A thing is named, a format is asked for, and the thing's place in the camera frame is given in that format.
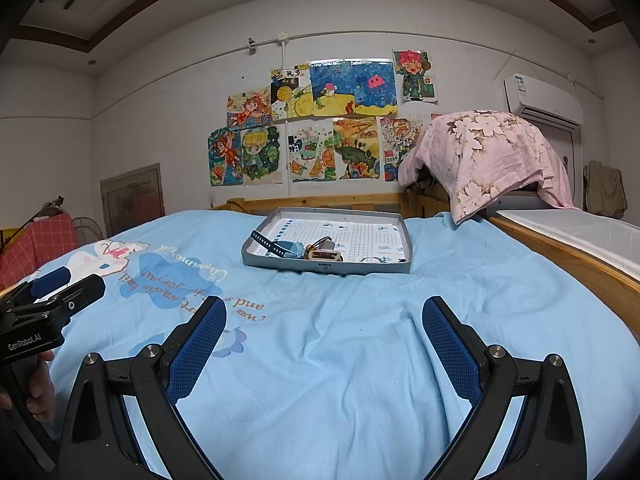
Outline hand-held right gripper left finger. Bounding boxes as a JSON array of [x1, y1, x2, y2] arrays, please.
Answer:
[[57, 296, 227, 480]]

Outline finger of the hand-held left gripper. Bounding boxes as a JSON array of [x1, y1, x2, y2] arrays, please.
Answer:
[[27, 266, 71, 297], [47, 275, 107, 318]]

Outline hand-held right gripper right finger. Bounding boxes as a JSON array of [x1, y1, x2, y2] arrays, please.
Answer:
[[422, 296, 587, 480]]

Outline blue wrist watch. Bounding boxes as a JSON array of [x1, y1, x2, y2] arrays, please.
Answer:
[[250, 230, 307, 261]]

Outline grey cardboard tray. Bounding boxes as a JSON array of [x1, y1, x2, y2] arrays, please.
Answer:
[[241, 206, 413, 276]]

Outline beige hair claw clip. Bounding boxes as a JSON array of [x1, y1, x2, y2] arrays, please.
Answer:
[[305, 237, 345, 262]]

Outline person's left hand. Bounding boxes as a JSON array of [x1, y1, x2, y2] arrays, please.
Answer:
[[25, 351, 57, 423]]

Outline red checked cloth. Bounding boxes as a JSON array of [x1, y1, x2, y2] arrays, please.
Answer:
[[0, 212, 81, 291]]

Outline grey wooden door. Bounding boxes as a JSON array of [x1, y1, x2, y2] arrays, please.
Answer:
[[100, 162, 166, 238]]

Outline white mattress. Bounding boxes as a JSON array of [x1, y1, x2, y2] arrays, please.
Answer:
[[492, 207, 640, 286]]

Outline wooden bed headboard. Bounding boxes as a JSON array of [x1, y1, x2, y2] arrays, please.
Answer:
[[207, 192, 451, 218]]

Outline pink floral blanket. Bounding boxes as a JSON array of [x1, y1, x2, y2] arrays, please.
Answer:
[[397, 110, 581, 225]]

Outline olive green jacket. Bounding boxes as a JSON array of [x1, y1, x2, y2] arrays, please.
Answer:
[[582, 160, 628, 218]]

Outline white air conditioner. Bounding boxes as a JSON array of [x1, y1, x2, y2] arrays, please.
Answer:
[[502, 74, 585, 128]]

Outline round wire fan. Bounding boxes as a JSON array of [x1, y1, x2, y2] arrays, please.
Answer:
[[70, 215, 103, 248]]

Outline wooden side bed frame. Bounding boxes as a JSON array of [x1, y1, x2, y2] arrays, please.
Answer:
[[487, 212, 640, 336]]

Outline group of colourful wall drawings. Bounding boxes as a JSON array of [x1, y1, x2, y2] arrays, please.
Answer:
[[207, 49, 438, 188]]

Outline white wall conduit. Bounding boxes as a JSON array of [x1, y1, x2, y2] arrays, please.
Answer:
[[97, 30, 601, 196]]

